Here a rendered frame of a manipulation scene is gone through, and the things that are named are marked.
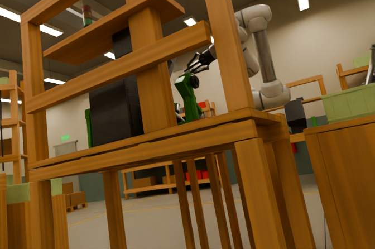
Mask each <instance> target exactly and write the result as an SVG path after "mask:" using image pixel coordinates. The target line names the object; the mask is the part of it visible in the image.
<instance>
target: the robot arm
mask: <svg viewBox="0 0 375 249"><path fill-rule="evenodd" d="M234 15H235V20H236V23H237V27H238V32H239V37H240V40H241V45H242V50H243V55H244V59H245V63H246V67H247V72H248V77H249V78H251V77H253V76H255V75H256V74H257V73H258V71H259V68H260V71H261V75H262V80H263V82H262V84H261V90H259V91H256V90H255V89H254V88H252V87H251V90H252V95H253V99H254V104H255V108H256V109H257V110H259V111H262V110H266V109H273V108H277V107H280V106H283V105H285V104H286V103H288V102H289V101H290V100H291V92H290V88H289V87H288V86H286V85H282V83H281V81H280V80H279V79H276V74H275V69H274V65H273V61H272V56H271V51H270V46H269V42H268V37H267V32H266V28H267V22H269V21H270V20H271V18H272V13H271V10H270V7H269V6H268V5H263V4H259V5H255V6H251V7H248V8H245V9H243V10H240V11H238V12H236V13H234ZM245 28H248V30H249V32H250V33H251V34H252V37H253V42H254V46H255V49H256V54H257V59H258V62H257V60H256V58H255V57H254V55H253V54H252V52H251V51H250V50H248V49H247V48H246V46H245V44H244V43H245V42H246V40H247V38H248V35H247V33H246V31H245V30H244V29H245ZM198 56H199V58H198V59H197V61H195V62H194V63H192V62H193V61H194V60H195V58H196V57H198ZM216 59H217V55H216V51H215V46H214V43H213V44H212V45H210V46H209V49H207V50H205V51H204V52H202V53H198V52H195V55H194V56H193V57H192V59H191V60H190V61H189V62H188V63H187V68H186V69H184V72H183V73H181V74H180V76H181V75H184V74H187V73H193V74H197V73H199V72H202V71H204V70H209V65H210V63H212V62H213V61H214V60H216ZM191 63H192V64H191ZM198 63H200V64H198ZM196 64H198V65H197V66H196V67H194V66H195V65H196ZM258 64H259V65H258ZM203 65H206V66H205V67H203V68H200V67H201V66H203ZM192 67H194V68H192ZM191 68H192V69H191ZM198 68H200V69H198Z"/></svg>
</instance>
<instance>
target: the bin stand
mask: <svg viewBox="0 0 375 249"><path fill-rule="evenodd" d="M214 155H217V158H218V164H219V170H220V175H221V179H222V185H223V190H224V196H225V202H226V206H227V211H228V217H229V223H230V228H231V232H232V238H233V243H234V249H243V245H242V239H241V234H240V230H239V224H238V219H237V214H236V209H235V204H234V199H233V193H232V187H231V184H230V178H229V173H228V167H227V162H226V158H225V151H221V152H215V153H211V154H205V155H199V156H194V157H188V158H184V159H178V160H172V162H173V165H174V172H175V179H176V186H177V193H178V197H179V204H180V210H181V217H182V225H183V229H184V236H185V243H186V249H196V248H195V241H194V234H193V228H192V224H191V216H190V210H189V204H188V197H187V192H186V186H185V179H184V173H183V169H182V162H181V160H186V163H187V169H188V173H189V180H190V186H191V193H192V197H193V203H194V210H195V216H196V223H197V227H198V234H199V240H200V247H201V249H209V243H208V236H207V232H206V226H205V220H204V214H203V208H202V203H201V197H200V191H199V184H198V179H197V174H196V168H195V162H194V159H195V158H199V157H205V158H206V164H207V168H208V174H209V180H210V186H211V192H212V196H213V202H214V208H215V214H216V218H217V224H218V230H219V236H220V242H221V246H222V249H232V248H231V244H230V238H229V233H228V227H227V221H226V217H225V211H224V205H223V200H222V194H221V191H220V185H219V179H218V173H217V167H216V164H215V158H214Z"/></svg>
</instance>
